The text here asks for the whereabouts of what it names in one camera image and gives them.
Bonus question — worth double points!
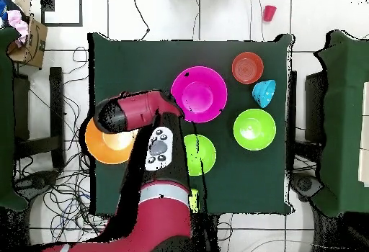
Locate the large pink bowl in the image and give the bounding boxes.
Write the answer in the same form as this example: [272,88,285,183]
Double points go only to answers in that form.
[170,66,228,124]

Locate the green bowl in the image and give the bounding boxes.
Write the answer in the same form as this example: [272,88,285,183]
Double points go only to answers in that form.
[232,108,277,151]
[183,133,218,177]

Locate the large orange bowl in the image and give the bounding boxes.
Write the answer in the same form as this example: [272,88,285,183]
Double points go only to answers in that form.
[84,117,140,166]

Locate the small blue bowl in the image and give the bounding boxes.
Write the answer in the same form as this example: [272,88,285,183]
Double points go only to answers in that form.
[252,79,277,109]

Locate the small red-orange bowl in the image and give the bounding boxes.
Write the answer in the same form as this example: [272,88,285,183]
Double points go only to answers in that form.
[231,51,265,85]

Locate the red cup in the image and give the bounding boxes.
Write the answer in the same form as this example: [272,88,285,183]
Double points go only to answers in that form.
[262,4,278,23]

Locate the green cup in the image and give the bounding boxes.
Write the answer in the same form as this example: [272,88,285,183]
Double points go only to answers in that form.
[188,188,200,215]

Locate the dark green tablecloth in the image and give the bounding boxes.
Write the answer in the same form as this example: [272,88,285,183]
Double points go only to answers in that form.
[87,32,295,216]

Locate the black metal stand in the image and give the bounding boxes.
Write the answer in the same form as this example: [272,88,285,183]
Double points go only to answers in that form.
[12,66,66,169]

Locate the black cabinet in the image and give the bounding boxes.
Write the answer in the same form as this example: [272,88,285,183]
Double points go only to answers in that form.
[304,71,328,146]

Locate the green cloth covered table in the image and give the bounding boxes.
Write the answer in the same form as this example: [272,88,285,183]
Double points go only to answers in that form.
[313,30,369,217]
[0,26,30,212]

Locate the cardboard box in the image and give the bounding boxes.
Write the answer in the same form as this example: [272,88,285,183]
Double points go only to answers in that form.
[6,18,48,69]

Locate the grey pedestal leg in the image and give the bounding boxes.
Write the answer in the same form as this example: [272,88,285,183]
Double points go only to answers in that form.
[14,170,60,197]
[290,172,324,202]

